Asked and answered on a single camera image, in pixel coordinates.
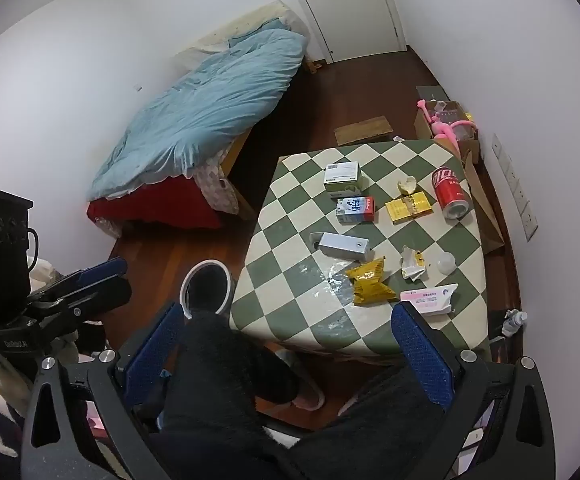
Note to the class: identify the red blanket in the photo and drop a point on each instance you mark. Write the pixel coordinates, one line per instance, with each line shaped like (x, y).
(159, 205)

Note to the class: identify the blue white milk carton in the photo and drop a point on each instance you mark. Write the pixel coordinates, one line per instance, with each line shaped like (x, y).
(355, 209)

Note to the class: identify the grey rectangular box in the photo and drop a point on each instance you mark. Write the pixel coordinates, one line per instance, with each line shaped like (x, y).
(342, 246)

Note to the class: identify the white door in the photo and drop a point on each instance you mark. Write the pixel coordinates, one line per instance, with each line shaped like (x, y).
(345, 0)

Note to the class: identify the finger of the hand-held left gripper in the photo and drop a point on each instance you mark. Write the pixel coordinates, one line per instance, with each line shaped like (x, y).
(109, 295)
(102, 269)

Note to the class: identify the pink plush toy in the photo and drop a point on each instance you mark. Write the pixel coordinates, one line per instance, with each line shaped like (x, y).
(442, 127)

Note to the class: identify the white slipper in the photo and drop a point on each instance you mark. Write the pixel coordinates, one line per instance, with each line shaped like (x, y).
(307, 385)

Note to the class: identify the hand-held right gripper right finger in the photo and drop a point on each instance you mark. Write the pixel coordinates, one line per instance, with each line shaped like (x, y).
(420, 355)

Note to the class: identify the green checkered tablecloth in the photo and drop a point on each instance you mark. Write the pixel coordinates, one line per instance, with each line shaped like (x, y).
(295, 240)

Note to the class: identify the wooden bed frame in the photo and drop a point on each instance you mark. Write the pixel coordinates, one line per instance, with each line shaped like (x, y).
(242, 160)

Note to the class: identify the yellow snack packet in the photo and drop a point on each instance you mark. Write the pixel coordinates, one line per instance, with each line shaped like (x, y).
(370, 282)

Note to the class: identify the open cardboard box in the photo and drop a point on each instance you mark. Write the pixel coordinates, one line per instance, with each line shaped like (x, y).
(470, 150)

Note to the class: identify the flat yellow pack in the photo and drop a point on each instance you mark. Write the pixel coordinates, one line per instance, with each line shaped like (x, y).
(407, 208)

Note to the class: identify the clear plastic cup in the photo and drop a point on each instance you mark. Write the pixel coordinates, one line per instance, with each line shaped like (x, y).
(446, 262)

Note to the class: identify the red soda can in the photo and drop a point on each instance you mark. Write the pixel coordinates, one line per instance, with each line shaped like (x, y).
(449, 190)

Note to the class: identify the white wall socket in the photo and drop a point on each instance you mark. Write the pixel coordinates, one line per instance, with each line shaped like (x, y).
(497, 146)
(529, 225)
(505, 164)
(520, 201)
(512, 182)

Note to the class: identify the person's left leg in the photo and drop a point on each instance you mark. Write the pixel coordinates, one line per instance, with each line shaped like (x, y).
(219, 375)

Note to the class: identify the crumpled yellow wrapper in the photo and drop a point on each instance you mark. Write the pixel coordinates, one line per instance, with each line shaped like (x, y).
(406, 185)

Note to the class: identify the person's leg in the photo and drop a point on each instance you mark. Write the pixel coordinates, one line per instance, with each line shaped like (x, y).
(370, 435)
(219, 375)

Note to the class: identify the clear plastic wrap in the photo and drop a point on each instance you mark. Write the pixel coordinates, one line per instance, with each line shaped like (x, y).
(335, 280)

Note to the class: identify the clear plastic bottle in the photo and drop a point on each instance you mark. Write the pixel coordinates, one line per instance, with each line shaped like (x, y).
(514, 322)

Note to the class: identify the white round trash bin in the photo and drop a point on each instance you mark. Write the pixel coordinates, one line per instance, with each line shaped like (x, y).
(187, 285)

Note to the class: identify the white wrapper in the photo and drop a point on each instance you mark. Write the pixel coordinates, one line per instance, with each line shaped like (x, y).
(412, 264)

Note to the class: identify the flat cardboard box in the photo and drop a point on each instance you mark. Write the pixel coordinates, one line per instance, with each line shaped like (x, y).
(362, 130)

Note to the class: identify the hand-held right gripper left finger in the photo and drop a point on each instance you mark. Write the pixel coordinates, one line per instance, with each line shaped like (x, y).
(154, 360)

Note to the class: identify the green white carton box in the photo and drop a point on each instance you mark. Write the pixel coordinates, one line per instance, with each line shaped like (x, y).
(341, 174)

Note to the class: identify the patterned mattress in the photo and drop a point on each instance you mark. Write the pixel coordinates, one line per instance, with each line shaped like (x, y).
(214, 185)

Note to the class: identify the light blue duvet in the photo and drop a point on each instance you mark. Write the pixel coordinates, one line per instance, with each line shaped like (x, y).
(204, 105)

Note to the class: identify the person's right leg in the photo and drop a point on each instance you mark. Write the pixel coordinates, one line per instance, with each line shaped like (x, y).
(370, 435)

